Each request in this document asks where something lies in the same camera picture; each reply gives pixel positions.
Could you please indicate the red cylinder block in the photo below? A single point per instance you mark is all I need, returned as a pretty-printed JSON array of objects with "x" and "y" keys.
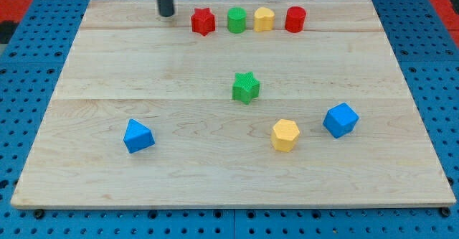
[{"x": 295, "y": 19}]

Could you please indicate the blue triangle block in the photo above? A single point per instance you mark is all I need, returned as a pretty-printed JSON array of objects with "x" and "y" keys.
[{"x": 137, "y": 136}]

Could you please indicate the red star block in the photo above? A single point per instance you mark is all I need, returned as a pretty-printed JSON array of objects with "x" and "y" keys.
[{"x": 203, "y": 21}]

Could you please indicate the green star block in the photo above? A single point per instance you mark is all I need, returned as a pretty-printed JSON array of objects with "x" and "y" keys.
[{"x": 245, "y": 87}]

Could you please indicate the light wooden board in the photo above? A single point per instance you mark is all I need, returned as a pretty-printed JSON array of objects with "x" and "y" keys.
[{"x": 213, "y": 152}]

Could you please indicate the green cylinder block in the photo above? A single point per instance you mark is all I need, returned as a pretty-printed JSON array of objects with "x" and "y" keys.
[{"x": 236, "y": 20}]

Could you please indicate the blue cube block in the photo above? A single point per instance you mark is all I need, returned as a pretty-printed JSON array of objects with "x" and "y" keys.
[{"x": 340, "y": 120}]

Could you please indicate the yellow heart block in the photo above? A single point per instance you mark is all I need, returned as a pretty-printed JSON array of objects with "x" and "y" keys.
[{"x": 264, "y": 19}]

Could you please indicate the yellow hexagon block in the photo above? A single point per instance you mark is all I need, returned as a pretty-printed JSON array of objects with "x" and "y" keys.
[{"x": 284, "y": 135}]

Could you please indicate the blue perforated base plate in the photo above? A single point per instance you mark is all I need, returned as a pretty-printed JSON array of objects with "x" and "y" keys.
[{"x": 422, "y": 34}]

